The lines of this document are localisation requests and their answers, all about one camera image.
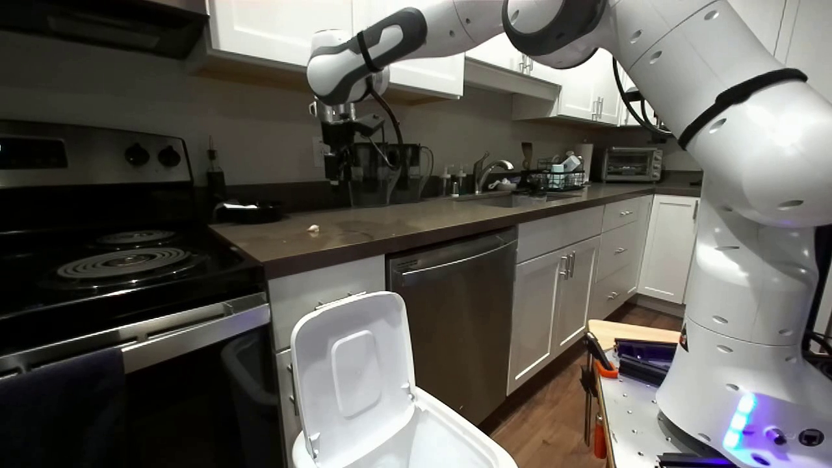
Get chrome sink faucet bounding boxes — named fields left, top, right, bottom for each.
left=474, top=156, right=514, bottom=196

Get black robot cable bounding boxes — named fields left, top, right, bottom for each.
left=611, top=57, right=671, bottom=139

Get white bin lid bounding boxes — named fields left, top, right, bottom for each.
left=292, top=291, right=415, bottom=468

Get dish rack with dishes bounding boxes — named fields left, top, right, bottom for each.
left=520, top=150, right=587, bottom=196

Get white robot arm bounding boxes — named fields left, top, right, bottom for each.
left=306, top=0, right=832, bottom=468

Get orange handled clamp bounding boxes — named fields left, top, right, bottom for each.
left=579, top=334, right=619, bottom=457

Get dark glass bottle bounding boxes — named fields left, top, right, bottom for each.
left=204, top=148, right=225, bottom=213

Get black range hood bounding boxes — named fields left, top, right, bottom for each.
left=0, top=0, right=207, bottom=59

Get silver toaster oven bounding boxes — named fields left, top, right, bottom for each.
left=600, top=147, right=662, bottom=186

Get stainless steel dishwasher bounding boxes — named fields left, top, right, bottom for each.
left=388, top=228, right=514, bottom=425

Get black electric stove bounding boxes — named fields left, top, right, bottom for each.
left=0, top=122, right=286, bottom=468

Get white lower cabinets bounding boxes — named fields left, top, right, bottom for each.
left=264, top=192, right=701, bottom=436

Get white cabinets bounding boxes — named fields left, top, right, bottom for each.
left=264, top=192, right=701, bottom=436
left=210, top=0, right=805, bottom=131

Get metal robot mounting table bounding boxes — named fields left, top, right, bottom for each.
left=584, top=318, right=737, bottom=468

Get white trash bin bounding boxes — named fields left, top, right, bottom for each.
left=292, top=391, right=518, bottom=468

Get white upper cabinets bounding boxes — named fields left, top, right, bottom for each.
left=210, top=0, right=805, bottom=131

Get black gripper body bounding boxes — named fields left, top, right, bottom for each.
left=310, top=98, right=379, bottom=165

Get black pan on counter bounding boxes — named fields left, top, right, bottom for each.
left=214, top=201, right=284, bottom=223

